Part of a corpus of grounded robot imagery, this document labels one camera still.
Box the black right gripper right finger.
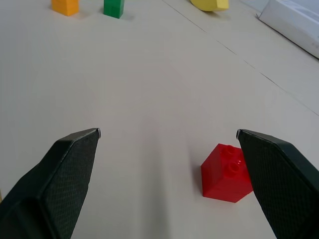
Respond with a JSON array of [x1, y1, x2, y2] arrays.
[[236, 128, 319, 239]]

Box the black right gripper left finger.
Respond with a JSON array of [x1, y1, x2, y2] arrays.
[[0, 127, 102, 239]]

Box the red toy brick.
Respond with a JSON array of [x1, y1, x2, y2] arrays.
[[200, 143, 254, 204]]

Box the white box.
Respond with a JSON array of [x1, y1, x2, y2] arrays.
[[255, 0, 319, 60]]

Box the yellow toy building block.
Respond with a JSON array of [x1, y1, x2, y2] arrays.
[[51, 0, 80, 17]]

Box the green toy building block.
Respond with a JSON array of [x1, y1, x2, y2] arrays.
[[103, 0, 125, 19]]

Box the yellow curved plastic object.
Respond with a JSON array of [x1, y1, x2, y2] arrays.
[[189, 0, 229, 12]]

